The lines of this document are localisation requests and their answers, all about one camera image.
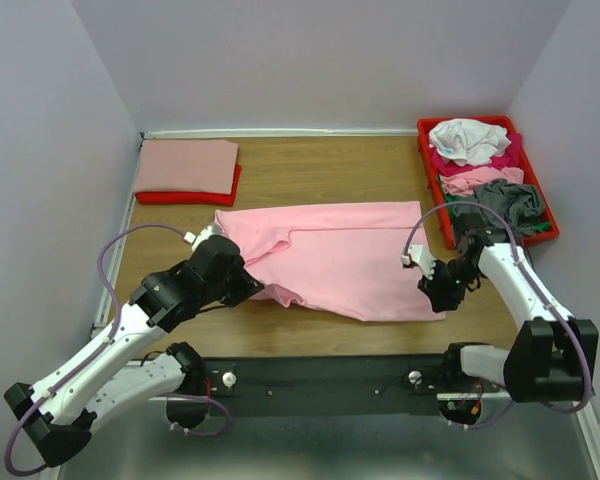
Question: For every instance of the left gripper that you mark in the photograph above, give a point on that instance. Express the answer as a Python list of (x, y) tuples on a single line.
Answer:
[(247, 286)]

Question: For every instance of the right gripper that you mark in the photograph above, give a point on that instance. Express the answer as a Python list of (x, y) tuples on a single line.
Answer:
[(440, 298)]

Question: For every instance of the light pink t-shirt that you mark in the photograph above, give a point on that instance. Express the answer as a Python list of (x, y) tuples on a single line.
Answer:
[(342, 258)]

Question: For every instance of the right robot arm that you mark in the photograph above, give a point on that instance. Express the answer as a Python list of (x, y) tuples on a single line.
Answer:
[(552, 358)]

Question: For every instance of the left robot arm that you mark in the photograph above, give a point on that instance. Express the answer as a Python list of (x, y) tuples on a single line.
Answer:
[(60, 412)]

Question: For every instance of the green garment in bin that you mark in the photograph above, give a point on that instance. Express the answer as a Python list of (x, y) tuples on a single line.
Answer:
[(522, 212)]

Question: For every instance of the folded red t-shirt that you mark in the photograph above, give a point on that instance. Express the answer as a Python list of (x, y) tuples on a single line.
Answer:
[(192, 198)]

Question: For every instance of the salmon pink garment in bin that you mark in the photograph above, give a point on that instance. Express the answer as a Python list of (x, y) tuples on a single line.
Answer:
[(463, 184)]

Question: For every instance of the grey garment in bin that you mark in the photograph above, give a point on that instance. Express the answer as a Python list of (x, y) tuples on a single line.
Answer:
[(504, 188)]

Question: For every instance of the folded pink t-shirt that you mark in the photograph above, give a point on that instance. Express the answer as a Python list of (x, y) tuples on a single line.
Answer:
[(186, 165)]

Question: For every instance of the red plastic bin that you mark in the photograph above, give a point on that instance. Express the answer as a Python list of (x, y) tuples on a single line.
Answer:
[(424, 126)]

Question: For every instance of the magenta garment in bin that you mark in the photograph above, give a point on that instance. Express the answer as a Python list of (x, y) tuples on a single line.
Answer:
[(510, 158)]

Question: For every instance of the white t-shirt in bin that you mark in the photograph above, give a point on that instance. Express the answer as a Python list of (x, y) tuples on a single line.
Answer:
[(468, 142)]

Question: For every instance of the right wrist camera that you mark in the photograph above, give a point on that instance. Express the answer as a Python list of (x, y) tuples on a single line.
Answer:
[(419, 256)]

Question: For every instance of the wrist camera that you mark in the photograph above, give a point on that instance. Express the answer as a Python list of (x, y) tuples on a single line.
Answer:
[(419, 256), (195, 239)]

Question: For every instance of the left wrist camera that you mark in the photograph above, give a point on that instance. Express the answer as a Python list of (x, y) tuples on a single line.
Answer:
[(195, 239)]

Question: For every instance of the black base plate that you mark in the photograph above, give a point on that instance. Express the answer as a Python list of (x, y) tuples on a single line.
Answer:
[(339, 386)]

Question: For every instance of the aluminium frame rail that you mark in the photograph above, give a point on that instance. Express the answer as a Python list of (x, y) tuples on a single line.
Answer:
[(367, 261)]

